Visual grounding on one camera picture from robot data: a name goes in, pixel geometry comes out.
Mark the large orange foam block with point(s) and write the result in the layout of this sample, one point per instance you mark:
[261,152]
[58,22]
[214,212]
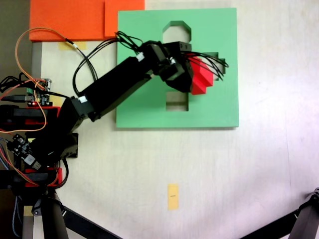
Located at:
[62,17]

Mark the green shape sorting board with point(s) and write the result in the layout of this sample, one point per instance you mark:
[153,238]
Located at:
[139,117]

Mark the yellow tape marker with line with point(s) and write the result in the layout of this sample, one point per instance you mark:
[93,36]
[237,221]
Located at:
[173,196]

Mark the small orange foam block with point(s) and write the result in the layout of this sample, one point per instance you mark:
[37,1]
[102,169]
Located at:
[111,20]

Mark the wide yellow tape strip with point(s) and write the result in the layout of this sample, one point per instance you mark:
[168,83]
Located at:
[82,46]

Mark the black circuit board with chips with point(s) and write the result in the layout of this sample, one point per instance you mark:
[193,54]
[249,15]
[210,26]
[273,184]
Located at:
[22,147]

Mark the red black table clamp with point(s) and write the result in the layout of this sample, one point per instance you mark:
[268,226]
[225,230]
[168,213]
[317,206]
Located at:
[15,114]
[58,174]

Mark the red cross columnar block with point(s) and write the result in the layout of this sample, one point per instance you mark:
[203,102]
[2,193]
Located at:
[202,79]

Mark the black tripod leg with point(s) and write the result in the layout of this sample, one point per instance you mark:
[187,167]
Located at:
[49,219]
[306,216]
[87,226]

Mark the square yellow tape piece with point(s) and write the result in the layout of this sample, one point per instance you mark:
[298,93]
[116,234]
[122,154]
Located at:
[58,102]

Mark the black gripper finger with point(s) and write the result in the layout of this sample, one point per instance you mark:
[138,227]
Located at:
[188,63]
[182,83]

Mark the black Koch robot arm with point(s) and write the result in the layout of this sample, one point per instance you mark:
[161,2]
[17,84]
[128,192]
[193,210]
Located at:
[112,87]

